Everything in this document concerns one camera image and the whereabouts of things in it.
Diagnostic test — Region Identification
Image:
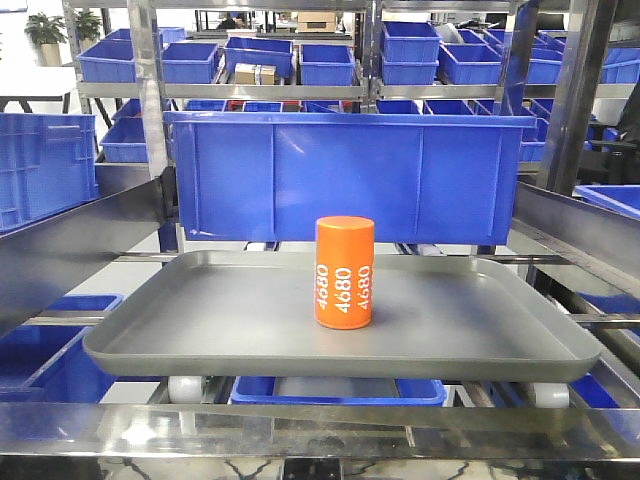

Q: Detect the orange cylindrical capacitor 4680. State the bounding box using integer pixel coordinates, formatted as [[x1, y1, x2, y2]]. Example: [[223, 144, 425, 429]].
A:
[[314, 216, 375, 330]]

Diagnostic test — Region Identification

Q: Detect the cardboard box on shelf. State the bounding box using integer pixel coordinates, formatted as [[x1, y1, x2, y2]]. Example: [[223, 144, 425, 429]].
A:
[[234, 63, 276, 85]]

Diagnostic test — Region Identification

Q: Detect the large blue plastic bin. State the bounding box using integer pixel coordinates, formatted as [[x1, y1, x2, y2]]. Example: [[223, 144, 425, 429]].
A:
[[164, 111, 534, 245]]

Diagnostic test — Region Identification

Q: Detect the grey metal tray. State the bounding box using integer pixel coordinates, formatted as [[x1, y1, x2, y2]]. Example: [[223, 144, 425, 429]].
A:
[[84, 251, 601, 383]]

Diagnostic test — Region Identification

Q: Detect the blue bin under tray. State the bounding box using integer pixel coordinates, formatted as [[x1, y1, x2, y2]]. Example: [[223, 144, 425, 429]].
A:
[[230, 376, 447, 407]]

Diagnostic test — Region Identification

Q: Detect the blue crate at left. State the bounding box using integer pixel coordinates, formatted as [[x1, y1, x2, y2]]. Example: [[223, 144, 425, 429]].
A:
[[1, 113, 99, 233]]

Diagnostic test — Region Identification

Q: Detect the blue bin lower left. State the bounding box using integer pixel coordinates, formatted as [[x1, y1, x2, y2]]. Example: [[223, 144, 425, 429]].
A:
[[0, 293, 125, 404]]

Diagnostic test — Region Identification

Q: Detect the potted green plant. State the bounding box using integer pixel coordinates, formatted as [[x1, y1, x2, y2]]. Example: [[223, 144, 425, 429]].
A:
[[24, 12, 67, 67]]

